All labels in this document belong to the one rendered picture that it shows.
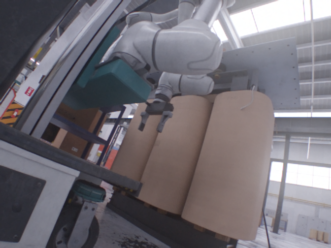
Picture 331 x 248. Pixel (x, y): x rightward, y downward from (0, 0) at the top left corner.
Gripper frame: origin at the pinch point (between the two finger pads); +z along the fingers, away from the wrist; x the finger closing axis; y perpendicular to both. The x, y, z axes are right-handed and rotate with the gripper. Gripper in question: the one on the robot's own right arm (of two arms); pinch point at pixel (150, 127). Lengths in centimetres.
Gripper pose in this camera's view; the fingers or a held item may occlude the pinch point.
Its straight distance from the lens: 86.6
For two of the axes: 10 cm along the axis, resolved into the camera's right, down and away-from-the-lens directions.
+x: 7.5, 0.2, -6.6
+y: -5.8, -4.8, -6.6
